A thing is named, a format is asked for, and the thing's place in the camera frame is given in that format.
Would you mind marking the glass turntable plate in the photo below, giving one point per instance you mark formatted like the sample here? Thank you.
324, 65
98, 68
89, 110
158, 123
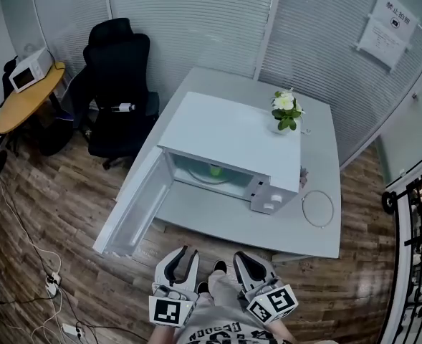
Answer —
200, 175

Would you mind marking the person's left forearm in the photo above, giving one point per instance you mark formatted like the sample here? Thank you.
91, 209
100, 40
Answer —
166, 333

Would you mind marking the white bottle on chair seat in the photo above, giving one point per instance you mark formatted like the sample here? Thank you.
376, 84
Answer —
123, 107

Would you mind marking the small white microwave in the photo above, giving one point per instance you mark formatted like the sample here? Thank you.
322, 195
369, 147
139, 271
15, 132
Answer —
28, 71

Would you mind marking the black metal rack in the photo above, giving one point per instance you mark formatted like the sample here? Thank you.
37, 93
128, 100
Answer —
416, 249

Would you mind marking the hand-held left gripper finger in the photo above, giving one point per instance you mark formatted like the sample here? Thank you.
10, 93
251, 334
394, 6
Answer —
160, 267
192, 271

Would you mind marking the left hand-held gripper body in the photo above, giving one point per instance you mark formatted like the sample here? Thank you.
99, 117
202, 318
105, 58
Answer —
169, 308

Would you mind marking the person's grey printed shirt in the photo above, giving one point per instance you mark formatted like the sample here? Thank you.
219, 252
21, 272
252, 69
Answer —
225, 328

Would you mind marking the person's beige trousers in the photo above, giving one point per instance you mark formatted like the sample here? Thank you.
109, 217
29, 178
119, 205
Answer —
222, 285

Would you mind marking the white paper sign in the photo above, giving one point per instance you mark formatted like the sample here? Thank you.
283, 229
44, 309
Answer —
388, 31

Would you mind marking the white microwave with door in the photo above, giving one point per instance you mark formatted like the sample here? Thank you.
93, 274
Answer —
232, 134

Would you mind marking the white power strip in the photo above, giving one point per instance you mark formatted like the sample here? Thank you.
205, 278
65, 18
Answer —
53, 281
72, 330

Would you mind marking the person's black shoe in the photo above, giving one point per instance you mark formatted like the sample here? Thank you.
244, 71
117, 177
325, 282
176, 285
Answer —
202, 287
220, 266

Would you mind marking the green cup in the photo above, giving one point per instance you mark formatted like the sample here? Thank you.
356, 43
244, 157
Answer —
215, 171

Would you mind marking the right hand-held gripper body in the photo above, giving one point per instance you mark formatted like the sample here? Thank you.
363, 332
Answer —
273, 303

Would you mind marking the potted plant with white flowers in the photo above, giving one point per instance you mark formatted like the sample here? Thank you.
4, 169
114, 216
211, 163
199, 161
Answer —
287, 110

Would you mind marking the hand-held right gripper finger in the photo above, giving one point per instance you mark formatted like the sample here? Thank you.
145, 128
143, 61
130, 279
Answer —
240, 274
262, 271

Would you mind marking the small pink object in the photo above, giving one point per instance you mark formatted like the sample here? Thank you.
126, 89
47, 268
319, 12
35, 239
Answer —
304, 177

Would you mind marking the black office chair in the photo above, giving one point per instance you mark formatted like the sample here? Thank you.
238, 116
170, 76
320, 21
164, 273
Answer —
119, 84

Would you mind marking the person's right forearm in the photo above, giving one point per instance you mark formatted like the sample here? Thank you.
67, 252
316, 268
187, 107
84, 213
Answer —
281, 332

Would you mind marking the round yellow wooden table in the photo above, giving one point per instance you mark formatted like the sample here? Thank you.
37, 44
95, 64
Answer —
28, 100

